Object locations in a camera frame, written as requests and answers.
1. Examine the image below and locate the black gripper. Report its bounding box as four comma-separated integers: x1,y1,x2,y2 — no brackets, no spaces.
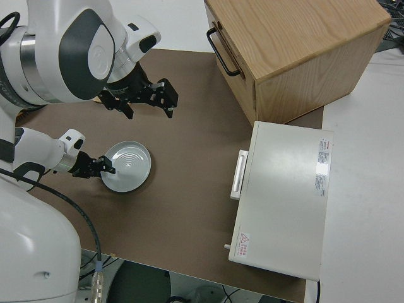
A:
97,61,179,120
71,151,116,180

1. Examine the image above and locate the gray ceramic plate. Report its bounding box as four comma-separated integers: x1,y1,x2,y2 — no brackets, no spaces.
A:
100,140,153,193

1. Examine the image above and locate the brown table mat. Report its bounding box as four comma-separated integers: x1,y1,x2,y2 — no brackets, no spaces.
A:
14,47,326,300

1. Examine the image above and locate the white cover with black lines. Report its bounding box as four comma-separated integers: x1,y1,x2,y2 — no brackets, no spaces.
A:
78,249,307,303

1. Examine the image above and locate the light wooden drawer box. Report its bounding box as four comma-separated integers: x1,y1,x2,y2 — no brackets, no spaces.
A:
203,0,393,126

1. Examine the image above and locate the white toaster oven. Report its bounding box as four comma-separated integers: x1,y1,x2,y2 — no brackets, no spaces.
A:
223,121,335,282

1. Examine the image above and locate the black drawer handle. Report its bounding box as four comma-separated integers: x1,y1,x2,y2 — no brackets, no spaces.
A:
206,27,241,78

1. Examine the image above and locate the black cable with silver connector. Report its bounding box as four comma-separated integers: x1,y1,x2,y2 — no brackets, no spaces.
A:
0,167,105,303

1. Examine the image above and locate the black cable loop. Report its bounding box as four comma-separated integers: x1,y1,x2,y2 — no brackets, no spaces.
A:
0,11,20,40

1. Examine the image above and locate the black cable bundle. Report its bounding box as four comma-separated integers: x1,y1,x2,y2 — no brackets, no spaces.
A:
380,0,404,48

